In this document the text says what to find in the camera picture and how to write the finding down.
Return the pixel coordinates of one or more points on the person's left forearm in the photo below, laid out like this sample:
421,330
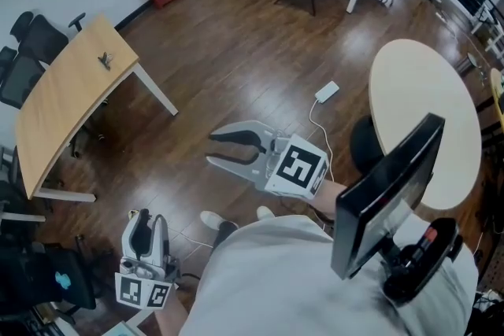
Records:
173,316

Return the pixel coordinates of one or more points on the white power adapter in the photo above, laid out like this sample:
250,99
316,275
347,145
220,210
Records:
327,92

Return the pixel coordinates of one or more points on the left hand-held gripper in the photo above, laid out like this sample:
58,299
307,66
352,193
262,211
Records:
138,283

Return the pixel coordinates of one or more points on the small object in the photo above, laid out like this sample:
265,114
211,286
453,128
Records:
105,60

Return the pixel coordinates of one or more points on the person's white shoe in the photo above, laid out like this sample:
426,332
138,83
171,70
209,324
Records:
264,212
212,218

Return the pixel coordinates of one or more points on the black mesh office chair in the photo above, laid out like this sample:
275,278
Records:
43,37
17,78

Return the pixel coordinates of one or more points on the blue tag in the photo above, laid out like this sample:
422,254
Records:
63,280

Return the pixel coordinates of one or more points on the white desk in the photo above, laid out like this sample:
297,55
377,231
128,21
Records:
130,324

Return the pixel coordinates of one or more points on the black round seat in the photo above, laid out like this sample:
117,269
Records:
364,145

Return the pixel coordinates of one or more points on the person's light grey shirt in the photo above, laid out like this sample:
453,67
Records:
275,287

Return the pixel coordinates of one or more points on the person's right forearm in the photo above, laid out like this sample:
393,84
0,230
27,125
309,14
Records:
328,200

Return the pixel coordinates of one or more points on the person's left leg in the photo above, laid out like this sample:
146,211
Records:
225,234

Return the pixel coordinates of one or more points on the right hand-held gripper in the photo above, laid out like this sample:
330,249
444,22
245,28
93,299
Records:
297,169

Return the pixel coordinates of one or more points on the person's left white shoe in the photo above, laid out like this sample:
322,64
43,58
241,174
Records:
212,218

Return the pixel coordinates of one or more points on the black mount with red button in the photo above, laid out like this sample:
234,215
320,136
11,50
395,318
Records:
425,263

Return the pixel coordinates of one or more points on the round beige table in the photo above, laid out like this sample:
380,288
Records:
427,118

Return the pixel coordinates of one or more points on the person's right white shoe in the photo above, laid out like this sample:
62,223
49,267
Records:
264,212

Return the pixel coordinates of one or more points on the white desk frame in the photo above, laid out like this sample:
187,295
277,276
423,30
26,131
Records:
15,204

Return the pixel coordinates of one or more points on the black flat screen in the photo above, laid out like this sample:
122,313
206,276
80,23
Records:
386,200

